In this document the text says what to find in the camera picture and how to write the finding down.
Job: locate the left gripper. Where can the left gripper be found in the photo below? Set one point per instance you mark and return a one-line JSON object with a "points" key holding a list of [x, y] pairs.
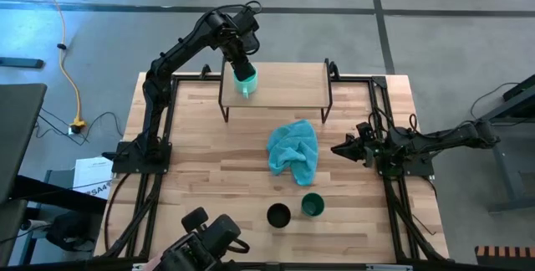
{"points": [[236, 51]]}

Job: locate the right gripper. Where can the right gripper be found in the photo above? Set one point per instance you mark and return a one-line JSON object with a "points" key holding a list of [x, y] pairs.
{"points": [[374, 149]]}

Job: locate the mint green mug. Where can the mint green mug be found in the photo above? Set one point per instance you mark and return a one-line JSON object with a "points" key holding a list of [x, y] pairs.
{"points": [[246, 87]]}

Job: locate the dark green plastic cup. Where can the dark green plastic cup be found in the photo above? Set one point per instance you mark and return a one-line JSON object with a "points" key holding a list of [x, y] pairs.
{"points": [[312, 205]]}

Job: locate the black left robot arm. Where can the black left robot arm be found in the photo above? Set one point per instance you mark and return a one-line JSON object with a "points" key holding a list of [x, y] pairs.
{"points": [[184, 47]]}

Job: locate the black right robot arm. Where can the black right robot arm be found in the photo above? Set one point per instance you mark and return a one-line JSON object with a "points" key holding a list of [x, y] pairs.
{"points": [[443, 137]]}

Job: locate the blue microfibre cloth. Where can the blue microfibre cloth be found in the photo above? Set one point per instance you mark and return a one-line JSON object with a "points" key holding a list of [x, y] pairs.
{"points": [[294, 149]]}

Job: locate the tall black tumbler cup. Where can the tall black tumbler cup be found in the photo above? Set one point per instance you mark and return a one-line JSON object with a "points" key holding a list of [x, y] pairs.
{"points": [[278, 215]]}

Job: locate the grey metal stand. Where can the grey metal stand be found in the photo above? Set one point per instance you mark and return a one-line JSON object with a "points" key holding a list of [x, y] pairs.
{"points": [[507, 166]]}

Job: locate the yellow power plug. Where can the yellow power plug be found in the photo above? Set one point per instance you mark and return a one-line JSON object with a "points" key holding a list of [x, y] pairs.
{"points": [[77, 125]]}

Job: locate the white printed paper sheet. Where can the white printed paper sheet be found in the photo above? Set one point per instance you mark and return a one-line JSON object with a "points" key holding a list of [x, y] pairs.
{"points": [[93, 177]]}

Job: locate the orange black striped block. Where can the orange black striped block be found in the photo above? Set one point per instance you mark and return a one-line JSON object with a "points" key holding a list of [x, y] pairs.
{"points": [[505, 256]]}

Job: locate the dark grey desk top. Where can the dark grey desk top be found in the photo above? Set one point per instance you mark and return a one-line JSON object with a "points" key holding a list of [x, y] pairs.
{"points": [[18, 137]]}

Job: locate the black bag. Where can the black bag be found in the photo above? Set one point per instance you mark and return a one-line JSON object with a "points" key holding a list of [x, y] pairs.
{"points": [[69, 231]]}

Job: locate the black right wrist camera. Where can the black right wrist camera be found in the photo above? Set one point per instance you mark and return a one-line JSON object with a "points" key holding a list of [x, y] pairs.
{"points": [[364, 129]]}

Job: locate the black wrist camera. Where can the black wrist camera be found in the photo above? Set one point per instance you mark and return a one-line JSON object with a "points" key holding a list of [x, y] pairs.
{"points": [[364, 129], [250, 32]]}

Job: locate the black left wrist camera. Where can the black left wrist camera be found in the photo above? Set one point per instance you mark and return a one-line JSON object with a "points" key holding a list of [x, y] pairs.
{"points": [[250, 32]]}

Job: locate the wooden shelf with black frame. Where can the wooden shelf with black frame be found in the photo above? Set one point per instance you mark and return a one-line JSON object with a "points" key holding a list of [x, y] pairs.
{"points": [[288, 85]]}

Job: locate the black aluminium table frame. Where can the black aluminium table frame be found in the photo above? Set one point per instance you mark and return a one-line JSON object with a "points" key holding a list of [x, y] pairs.
{"points": [[167, 108]]}

